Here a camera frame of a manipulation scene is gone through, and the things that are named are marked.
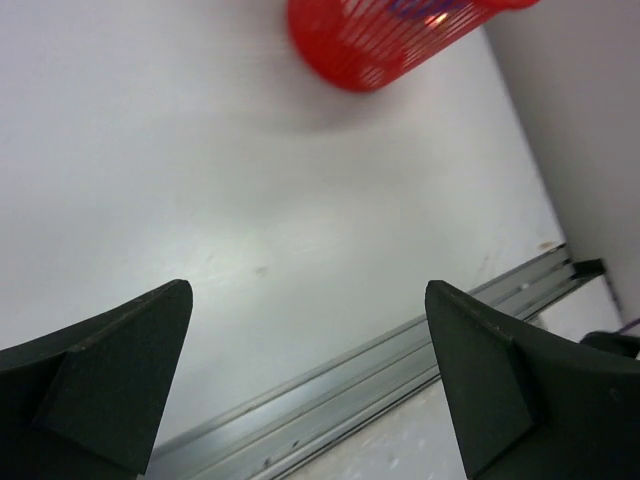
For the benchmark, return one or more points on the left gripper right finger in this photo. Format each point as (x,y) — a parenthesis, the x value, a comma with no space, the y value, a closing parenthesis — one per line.
(528,404)

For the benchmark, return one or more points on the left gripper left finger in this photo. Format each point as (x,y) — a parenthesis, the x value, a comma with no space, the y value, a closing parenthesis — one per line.
(86,401)

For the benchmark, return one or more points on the red mesh plastic bin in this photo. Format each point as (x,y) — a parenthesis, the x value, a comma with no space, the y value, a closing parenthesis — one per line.
(363,46)

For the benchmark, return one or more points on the aluminium front rail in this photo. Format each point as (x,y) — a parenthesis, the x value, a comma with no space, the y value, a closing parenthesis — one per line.
(278,432)

